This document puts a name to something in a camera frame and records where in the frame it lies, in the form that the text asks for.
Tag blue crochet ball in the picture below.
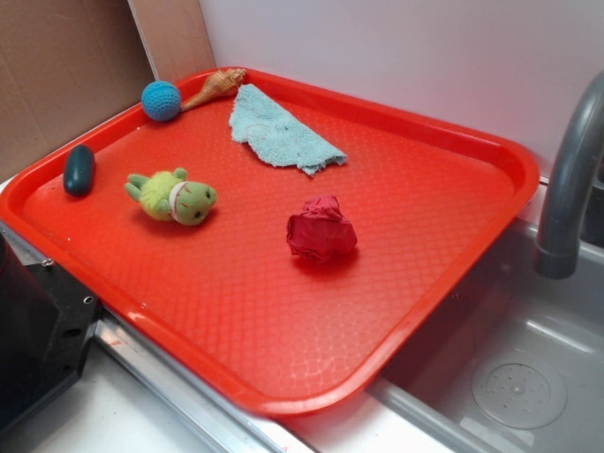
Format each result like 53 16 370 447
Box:
141 80 181 122

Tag grey toy faucet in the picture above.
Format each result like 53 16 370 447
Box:
533 74 603 279

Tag dark green plastic pickle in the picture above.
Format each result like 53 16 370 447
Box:
63 144 96 197

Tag grey toy sink basin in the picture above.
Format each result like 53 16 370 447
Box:
370 221 603 452

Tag brown spiral seashell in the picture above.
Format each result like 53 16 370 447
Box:
181 68 247 111

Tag brown cardboard panel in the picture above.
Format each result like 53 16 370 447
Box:
1 1 214 180

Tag green plush turtle toy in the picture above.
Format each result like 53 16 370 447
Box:
124 168 217 227

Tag light blue cloth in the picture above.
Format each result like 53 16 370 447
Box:
228 84 347 177

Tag crumpled red paper ball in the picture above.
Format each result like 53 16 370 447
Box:
286 194 358 263

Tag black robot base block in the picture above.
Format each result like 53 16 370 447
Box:
1 239 100 436

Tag red plastic tray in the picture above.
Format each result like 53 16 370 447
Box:
1 70 540 418

